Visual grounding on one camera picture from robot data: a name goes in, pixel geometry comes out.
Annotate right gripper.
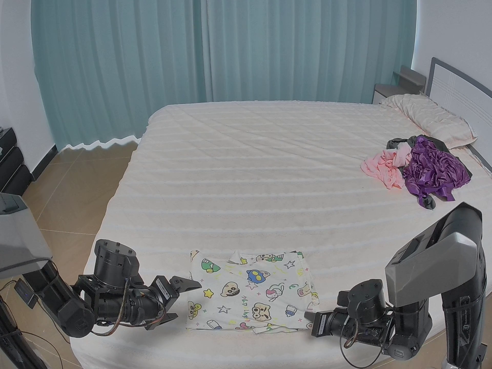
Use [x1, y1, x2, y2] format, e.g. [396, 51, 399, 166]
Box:
[304, 308, 393, 347]

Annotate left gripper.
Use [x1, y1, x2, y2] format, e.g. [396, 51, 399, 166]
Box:
[94, 275, 202, 328]

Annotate white printed pyjama top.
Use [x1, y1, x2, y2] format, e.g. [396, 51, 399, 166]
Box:
[186, 249, 320, 334]

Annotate bed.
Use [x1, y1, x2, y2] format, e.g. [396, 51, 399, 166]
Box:
[69, 57, 492, 369]

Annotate black power adapter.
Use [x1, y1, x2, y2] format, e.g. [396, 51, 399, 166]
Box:
[15, 279, 38, 309]

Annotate dark grey garment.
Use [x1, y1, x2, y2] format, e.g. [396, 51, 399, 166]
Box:
[386, 134, 473, 210]

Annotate pink garment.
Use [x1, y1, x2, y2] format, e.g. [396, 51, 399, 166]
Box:
[361, 145, 412, 190]

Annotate purple garment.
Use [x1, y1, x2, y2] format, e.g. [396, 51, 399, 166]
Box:
[403, 136, 473, 203]

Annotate dark grey chest of drawers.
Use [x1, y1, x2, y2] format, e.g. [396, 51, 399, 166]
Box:
[0, 127, 31, 195]

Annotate cream pillow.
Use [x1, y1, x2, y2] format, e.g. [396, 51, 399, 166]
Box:
[380, 94, 479, 149]

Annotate grey bedside table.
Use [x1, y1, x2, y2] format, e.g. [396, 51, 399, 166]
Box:
[373, 66, 427, 105]

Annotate blue-green curtain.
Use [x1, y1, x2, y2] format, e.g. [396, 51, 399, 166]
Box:
[202, 0, 419, 105]
[31, 0, 210, 150]

